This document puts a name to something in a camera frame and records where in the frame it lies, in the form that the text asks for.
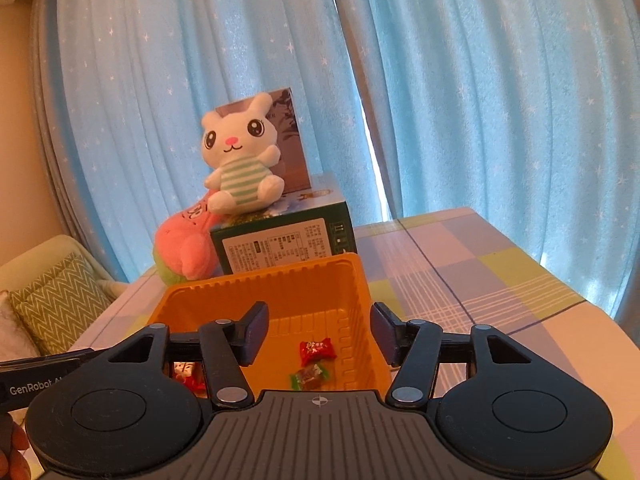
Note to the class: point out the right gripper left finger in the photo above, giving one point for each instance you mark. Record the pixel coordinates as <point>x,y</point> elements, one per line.
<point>223,347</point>

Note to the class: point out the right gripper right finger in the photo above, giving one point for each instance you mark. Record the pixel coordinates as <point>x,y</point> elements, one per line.
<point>416,348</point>

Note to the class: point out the person's left hand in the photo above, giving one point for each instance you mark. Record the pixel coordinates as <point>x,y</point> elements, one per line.
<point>14,465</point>

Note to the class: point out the white cushion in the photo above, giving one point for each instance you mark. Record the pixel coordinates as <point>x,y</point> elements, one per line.
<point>15,343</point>

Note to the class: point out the red white wrapped candy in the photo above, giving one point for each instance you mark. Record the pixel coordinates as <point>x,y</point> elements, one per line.
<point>190,375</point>

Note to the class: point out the green zigzag cushion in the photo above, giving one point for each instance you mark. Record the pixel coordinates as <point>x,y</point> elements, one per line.
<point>59,306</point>

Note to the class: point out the checkered tablecloth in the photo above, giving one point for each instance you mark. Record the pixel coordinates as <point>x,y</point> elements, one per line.
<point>454,269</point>

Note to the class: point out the green wrapped candy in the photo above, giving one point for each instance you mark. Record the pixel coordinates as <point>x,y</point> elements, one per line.
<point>310,378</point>

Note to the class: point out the orange plastic tray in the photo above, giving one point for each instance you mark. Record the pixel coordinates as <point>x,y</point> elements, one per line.
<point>312,300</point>

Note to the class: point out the pink starfish plush toy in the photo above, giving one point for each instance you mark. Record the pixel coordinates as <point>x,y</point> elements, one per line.
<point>183,250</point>

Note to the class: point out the light green sofa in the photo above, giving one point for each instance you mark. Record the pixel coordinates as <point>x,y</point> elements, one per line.
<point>24,269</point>

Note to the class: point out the green tea box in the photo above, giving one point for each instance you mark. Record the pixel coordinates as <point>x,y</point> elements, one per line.
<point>306,225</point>

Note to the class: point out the brown picture card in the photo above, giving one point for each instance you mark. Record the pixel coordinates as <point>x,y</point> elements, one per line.
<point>292,167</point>

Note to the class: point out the white rabbit plush toy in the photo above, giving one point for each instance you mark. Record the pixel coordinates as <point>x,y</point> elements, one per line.
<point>241,148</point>

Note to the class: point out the right blue star curtain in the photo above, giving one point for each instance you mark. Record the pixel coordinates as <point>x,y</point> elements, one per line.
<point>526,111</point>

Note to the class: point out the blue star curtain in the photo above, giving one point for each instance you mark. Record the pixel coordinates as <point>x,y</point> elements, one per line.
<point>526,111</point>
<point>120,88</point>

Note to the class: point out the left blue star curtain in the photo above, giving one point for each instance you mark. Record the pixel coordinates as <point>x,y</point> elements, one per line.
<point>120,88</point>

